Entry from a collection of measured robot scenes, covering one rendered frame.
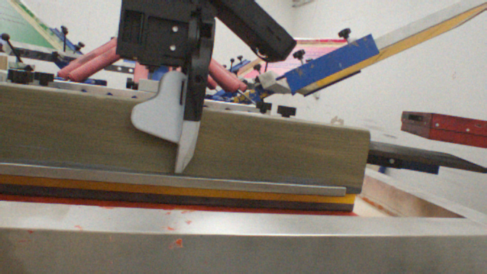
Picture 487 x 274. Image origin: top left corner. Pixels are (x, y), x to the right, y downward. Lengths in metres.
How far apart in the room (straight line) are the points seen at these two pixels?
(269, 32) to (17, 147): 0.25
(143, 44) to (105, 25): 4.69
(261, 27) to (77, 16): 4.76
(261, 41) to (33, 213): 0.24
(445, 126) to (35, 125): 1.16
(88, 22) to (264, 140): 4.74
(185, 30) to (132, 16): 0.05
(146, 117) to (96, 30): 4.70
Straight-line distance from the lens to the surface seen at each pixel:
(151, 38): 0.31
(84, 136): 0.33
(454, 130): 1.28
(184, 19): 0.31
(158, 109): 0.31
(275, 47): 0.34
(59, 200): 0.35
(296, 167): 0.36
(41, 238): 0.21
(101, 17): 5.01
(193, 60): 0.29
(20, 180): 0.36
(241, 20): 0.33
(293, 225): 0.24
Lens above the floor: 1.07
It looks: 6 degrees down
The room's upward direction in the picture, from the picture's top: 8 degrees clockwise
